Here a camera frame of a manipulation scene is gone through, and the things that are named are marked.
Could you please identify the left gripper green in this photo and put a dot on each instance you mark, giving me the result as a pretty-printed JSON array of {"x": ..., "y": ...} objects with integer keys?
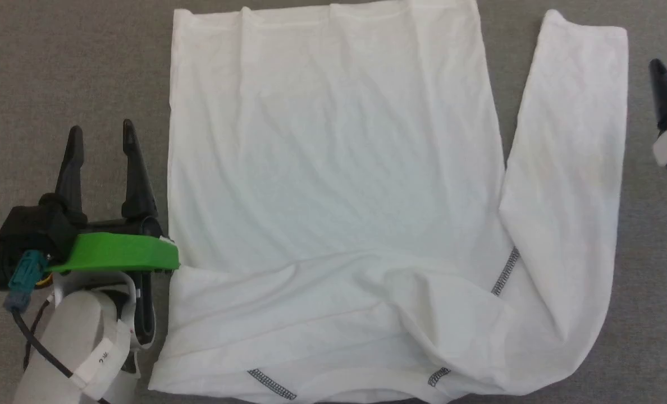
[{"x": 120, "y": 252}]

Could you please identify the white long-sleeve shirt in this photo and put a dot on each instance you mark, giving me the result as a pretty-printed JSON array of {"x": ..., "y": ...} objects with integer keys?
[{"x": 339, "y": 196}]

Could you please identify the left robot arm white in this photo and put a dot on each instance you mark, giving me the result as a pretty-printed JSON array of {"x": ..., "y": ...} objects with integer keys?
[{"x": 75, "y": 342}]

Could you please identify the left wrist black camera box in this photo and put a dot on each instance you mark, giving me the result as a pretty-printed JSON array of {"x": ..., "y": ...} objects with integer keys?
[{"x": 39, "y": 227}]

